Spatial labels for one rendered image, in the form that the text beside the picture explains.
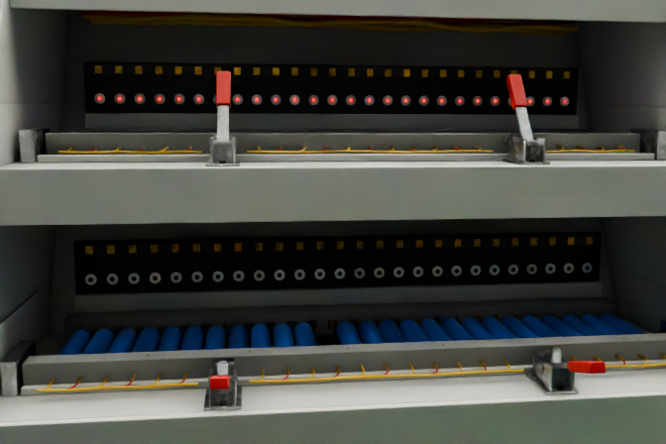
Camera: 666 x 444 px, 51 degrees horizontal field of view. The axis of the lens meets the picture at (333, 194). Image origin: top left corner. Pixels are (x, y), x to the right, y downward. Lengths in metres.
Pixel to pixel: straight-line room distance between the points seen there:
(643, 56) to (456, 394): 0.41
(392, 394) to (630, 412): 0.19
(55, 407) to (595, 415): 0.42
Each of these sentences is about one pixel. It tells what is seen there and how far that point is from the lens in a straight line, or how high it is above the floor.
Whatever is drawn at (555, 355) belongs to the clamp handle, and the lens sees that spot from 0.60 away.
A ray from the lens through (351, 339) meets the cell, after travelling 0.63.
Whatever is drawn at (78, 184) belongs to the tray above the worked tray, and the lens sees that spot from 0.59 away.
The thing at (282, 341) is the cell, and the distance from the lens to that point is 0.63.
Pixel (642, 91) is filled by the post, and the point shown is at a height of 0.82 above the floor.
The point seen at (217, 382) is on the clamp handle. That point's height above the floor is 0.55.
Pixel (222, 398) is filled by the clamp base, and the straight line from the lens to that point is 0.56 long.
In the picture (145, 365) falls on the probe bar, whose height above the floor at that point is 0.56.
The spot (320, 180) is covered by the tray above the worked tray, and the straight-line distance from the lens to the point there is 0.57.
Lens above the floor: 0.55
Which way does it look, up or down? 15 degrees up
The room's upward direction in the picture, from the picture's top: 2 degrees counter-clockwise
